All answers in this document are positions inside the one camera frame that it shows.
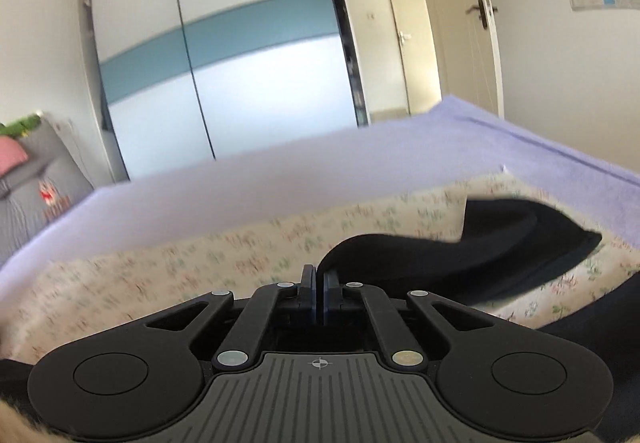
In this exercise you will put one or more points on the cream hallway door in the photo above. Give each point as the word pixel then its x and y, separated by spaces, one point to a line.
pixel 410 58

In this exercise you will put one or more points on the floral bed sheet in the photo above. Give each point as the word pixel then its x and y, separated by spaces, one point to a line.
pixel 175 268

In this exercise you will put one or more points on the purple bed sheet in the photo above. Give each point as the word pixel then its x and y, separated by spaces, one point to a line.
pixel 300 168

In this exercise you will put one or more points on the grey printed cushion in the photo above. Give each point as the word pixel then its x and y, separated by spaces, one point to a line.
pixel 45 188

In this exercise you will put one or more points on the cream room door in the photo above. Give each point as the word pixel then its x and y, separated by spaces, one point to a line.
pixel 460 58

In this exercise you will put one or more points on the white and blue wardrobe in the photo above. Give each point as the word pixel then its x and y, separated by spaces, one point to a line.
pixel 225 48

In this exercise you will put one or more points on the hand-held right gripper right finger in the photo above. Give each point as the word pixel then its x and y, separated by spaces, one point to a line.
pixel 330 298

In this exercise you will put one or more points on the pink pillow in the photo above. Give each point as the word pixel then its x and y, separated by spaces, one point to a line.
pixel 10 155

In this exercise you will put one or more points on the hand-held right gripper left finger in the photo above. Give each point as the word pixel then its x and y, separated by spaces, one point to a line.
pixel 309 295

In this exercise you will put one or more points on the green plush toy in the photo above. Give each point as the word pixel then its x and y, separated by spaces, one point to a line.
pixel 20 124

